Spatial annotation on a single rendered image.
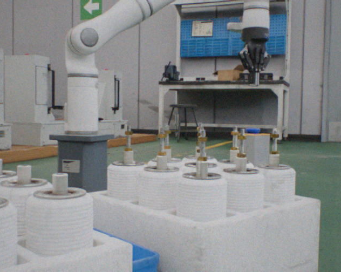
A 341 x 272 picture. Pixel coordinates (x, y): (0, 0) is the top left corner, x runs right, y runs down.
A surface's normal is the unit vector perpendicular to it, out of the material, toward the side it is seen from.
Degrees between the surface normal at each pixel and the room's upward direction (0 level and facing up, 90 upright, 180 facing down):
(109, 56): 90
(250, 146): 90
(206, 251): 90
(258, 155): 90
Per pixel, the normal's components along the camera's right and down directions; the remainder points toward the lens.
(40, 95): 0.93, 0.04
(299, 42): -0.36, 0.05
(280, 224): 0.67, 0.05
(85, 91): 0.36, 0.06
